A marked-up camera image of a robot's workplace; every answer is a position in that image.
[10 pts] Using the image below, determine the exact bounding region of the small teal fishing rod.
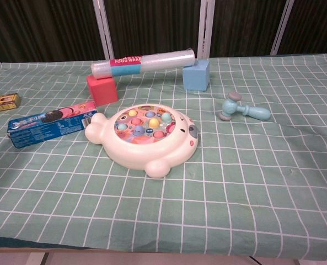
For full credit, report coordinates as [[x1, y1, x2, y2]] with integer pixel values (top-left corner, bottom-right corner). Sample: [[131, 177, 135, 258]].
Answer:
[[218, 92, 271, 121]]

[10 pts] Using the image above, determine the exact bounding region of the yellow red small box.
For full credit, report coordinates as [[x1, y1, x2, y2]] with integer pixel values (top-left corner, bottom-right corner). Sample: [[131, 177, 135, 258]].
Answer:
[[0, 93, 21, 115]]

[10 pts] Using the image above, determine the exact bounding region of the blue foam block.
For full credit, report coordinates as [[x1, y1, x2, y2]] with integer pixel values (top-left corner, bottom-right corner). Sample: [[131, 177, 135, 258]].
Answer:
[[182, 59, 210, 92]]

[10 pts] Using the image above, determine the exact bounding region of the white fish-shaped toy board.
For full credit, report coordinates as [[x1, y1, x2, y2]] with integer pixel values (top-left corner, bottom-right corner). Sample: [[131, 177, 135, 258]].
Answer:
[[85, 103, 200, 178]]

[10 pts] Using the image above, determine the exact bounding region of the red foam block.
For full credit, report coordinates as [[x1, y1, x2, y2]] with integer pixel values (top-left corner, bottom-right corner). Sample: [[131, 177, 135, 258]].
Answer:
[[86, 75, 119, 107]]

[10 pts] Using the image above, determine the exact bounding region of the plastic food wrap roll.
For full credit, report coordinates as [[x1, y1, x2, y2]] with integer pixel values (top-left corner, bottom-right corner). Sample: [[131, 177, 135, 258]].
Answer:
[[90, 48, 195, 81]]

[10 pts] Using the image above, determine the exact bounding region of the green checked tablecloth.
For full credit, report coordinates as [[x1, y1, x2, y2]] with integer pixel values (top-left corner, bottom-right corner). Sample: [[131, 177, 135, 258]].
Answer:
[[0, 52, 327, 262]]

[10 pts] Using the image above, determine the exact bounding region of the blue pink cookie box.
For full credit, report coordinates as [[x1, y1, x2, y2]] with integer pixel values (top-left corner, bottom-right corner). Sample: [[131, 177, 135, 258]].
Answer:
[[7, 100, 98, 149]]

